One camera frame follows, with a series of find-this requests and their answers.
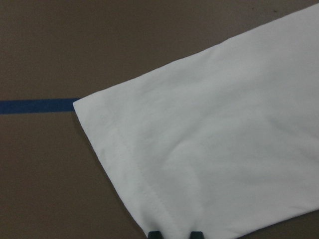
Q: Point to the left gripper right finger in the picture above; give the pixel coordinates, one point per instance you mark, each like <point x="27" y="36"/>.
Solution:
<point x="197" y="235"/>

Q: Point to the blue tape grid lines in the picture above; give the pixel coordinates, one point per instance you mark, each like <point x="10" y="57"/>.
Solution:
<point x="37" y="106"/>

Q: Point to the white long-sleeve printed shirt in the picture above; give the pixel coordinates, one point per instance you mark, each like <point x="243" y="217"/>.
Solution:
<point x="225" y="141"/>

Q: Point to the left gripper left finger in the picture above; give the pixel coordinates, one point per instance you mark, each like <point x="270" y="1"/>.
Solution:
<point x="154" y="235"/>

